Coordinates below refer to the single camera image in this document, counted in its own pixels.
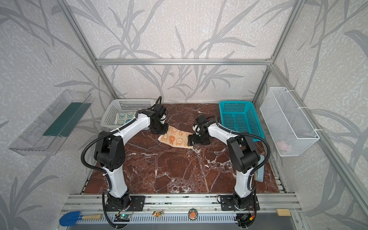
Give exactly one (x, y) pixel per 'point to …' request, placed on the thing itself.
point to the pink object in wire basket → (283, 146)
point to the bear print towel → (122, 117)
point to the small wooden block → (283, 212)
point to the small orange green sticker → (158, 214)
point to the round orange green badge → (193, 213)
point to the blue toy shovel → (69, 219)
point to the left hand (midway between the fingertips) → (167, 128)
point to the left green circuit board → (122, 217)
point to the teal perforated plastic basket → (240, 116)
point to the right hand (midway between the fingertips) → (194, 139)
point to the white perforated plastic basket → (114, 106)
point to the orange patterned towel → (176, 138)
